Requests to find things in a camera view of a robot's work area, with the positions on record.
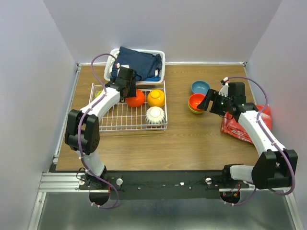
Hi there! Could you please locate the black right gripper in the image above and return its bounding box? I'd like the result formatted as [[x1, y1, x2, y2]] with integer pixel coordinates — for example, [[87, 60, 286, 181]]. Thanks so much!
[[197, 88, 233, 116]]

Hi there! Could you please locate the red orange bowl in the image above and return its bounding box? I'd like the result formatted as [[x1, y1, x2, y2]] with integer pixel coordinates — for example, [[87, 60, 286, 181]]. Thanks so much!
[[188, 93, 205, 110], [126, 90, 145, 108]]

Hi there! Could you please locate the lime green bowl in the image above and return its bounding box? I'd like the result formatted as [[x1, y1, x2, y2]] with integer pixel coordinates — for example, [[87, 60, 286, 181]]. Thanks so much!
[[188, 104, 204, 114]]

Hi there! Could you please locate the blue bowl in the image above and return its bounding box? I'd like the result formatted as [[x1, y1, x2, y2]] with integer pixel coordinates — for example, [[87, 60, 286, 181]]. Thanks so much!
[[191, 80, 211, 95]]

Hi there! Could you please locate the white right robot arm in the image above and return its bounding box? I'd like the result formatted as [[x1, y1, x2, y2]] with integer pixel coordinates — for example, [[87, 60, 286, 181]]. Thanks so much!
[[197, 80, 298, 196]]

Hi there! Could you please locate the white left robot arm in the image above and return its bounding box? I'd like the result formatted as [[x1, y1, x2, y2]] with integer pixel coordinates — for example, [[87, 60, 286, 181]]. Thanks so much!
[[64, 65, 136, 189]]

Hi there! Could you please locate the white plastic basket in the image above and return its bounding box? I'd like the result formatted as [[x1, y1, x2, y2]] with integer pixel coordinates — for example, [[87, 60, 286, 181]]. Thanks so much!
[[104, 46, 165, 83]]

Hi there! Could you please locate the dark blue folded cloth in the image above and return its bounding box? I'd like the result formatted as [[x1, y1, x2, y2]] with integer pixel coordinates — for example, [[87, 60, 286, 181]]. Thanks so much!
[[109, 46, 165, 82]]

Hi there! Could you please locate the red plastic bag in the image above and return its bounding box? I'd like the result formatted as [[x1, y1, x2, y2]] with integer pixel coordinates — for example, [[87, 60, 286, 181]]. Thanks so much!
[[221, 105, 272, 144]]

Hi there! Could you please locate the yellow orange bowl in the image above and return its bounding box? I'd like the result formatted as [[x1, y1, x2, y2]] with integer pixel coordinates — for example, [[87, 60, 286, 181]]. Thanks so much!
[[147, 89, 165, 107]]

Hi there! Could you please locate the white black striped bowl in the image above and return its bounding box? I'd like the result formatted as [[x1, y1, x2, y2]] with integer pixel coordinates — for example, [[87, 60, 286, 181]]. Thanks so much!
[[145, 106, 166, 126]]

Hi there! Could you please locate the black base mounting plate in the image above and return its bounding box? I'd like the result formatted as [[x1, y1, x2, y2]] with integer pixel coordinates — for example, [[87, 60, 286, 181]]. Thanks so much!
[[79, 170, 252, 201]]

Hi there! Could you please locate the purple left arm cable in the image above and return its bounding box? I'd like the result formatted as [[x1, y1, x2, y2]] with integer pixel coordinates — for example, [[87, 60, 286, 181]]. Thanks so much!
[[78, 53, 120, 209]]

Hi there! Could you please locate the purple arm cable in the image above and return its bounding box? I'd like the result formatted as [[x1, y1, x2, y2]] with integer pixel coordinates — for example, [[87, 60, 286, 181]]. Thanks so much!
[[220, 76, 296, 207], [78, 53, 120, 209]]

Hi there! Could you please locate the white wire dish rack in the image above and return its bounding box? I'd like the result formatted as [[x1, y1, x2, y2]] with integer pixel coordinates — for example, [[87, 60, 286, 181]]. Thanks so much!
[[89, 81, 168, 133]]

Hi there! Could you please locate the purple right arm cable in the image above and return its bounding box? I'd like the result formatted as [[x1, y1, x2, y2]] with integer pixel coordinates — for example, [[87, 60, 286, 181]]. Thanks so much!
[[220, 76, 296, 207]]

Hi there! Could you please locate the aluminium frame rail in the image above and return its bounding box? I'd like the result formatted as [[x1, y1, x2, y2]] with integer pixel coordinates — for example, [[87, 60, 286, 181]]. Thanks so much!
[[38, 172, 108, 193]]

